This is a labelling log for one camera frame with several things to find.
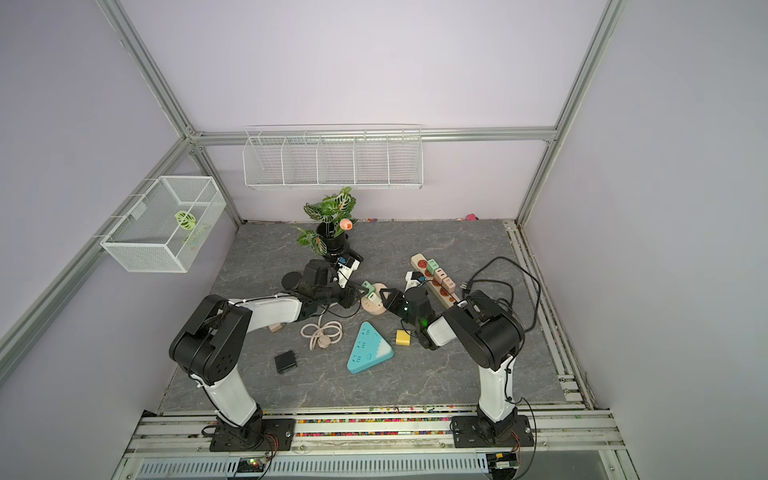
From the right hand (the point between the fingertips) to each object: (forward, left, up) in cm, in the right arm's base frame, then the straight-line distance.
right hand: (380, 291), depth 95 cm
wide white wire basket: (+39, +16, +23) cm, 48 cm away
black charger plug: (-20, +27, -6) cm, 34 cm away
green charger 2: (+9, -17, +2) cm, 20 cm away
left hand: (-1, +5, +2) cm, 5 cm away
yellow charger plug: (-15, -7, -2) cm, 17 cm away
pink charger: (+5, -19, +2) cm, 20 cm away
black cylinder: (+5, +30, -1) cm, 31 cm away
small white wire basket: (+7, +59, +22) cm, 63 cm away
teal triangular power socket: (-18, +2, -2) cm, 18 cm away
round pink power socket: (-5, +3, -1) cm, 6 cm away
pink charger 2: (+1, -22, +2) cm, 22 cm away
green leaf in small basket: (+8, +52, +24) cm, 58 cm away
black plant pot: (+13, +15, +7) cm, 21 cm away
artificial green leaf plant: (+15, +12, +22) cm, 30 cm away
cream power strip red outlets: (+13, -14, -3) cm, 19 cm away
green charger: (0, +3, +2) cm, 4 cm away
